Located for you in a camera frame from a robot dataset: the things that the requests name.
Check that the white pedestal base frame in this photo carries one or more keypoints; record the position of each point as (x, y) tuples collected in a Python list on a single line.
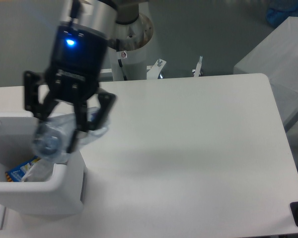
[(155, 71)]

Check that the blue snack wrapper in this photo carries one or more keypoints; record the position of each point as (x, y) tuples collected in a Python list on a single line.
[(17, 173)]

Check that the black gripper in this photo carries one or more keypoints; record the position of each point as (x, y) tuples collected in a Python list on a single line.
[(72, 76)]

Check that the white trash can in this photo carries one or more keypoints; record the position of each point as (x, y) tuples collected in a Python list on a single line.
[(61, 194)]

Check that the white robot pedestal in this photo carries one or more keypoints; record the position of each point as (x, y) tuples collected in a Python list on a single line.
[(127, 49)]

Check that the blue object at top right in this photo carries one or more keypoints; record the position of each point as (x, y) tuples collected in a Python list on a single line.
[(279, 10)]

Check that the white covered side table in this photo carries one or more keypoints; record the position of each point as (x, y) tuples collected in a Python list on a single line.
[(277, 58)]

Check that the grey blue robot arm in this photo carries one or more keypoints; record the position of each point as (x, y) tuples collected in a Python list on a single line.
[(101, 15)]

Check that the clear plastic water bottle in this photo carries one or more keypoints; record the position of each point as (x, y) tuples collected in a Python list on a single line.
[(52, 138)]

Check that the white plastic bag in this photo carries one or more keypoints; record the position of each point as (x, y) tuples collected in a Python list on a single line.
[(37, 171)]

